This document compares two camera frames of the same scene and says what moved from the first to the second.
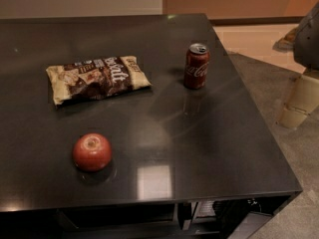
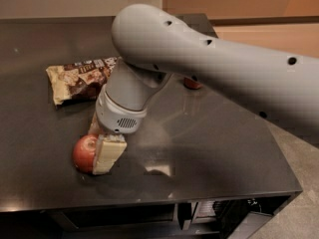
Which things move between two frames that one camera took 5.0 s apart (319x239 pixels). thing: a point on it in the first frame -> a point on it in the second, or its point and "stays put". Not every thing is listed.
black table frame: x=221 y=218 stays put
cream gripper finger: x=303 y=99 -> x=114 y=118
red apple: x=92 y=151 stays put
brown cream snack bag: x=96 y=78 stays put
